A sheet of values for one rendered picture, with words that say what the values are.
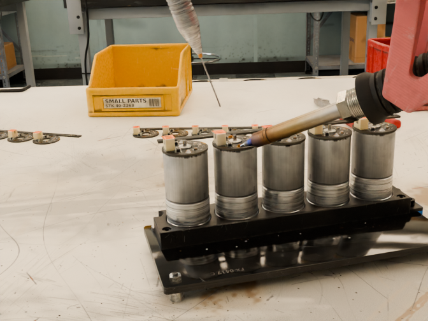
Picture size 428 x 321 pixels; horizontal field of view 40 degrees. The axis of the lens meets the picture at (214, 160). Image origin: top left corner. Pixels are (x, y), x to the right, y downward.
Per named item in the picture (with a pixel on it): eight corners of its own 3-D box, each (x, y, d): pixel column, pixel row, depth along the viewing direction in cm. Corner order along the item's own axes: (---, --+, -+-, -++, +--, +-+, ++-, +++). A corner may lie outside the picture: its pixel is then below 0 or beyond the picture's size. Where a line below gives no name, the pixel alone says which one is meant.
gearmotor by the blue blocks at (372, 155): (398, 211, 35) (404, 128, 34) (360, 216, 35) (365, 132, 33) (378, 196, 37) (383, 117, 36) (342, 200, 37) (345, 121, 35)
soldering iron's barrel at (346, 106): (253, 158, 31) (367, 119, 27) (241, 130, 30) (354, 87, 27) (265, 150, 32) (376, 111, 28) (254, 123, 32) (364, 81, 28)
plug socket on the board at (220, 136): (230, 144, 32) (230, 132, 32) (215, 146, 32) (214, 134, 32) (227, 140, 33) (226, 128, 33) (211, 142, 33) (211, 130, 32)
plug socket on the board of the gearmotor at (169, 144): (179, 149, 31) (179, 137, 31) (164, 151, 31) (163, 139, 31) (177, 146, 32) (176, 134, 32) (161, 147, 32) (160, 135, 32)
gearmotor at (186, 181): (215, 237, 33) (212, 149, 31) (172, 244, 32) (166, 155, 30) (205, 220, 35) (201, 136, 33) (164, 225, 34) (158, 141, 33)
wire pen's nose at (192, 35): (186, 56, 30) (175, 28, 29) (206, 47, 30) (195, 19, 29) (192, 59, 29) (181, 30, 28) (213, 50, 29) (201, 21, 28)
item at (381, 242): (388, 207, 39) (390, 191, 38) (457, 258, 32) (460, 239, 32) (144, 242, 35) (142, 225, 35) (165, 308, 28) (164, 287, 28)
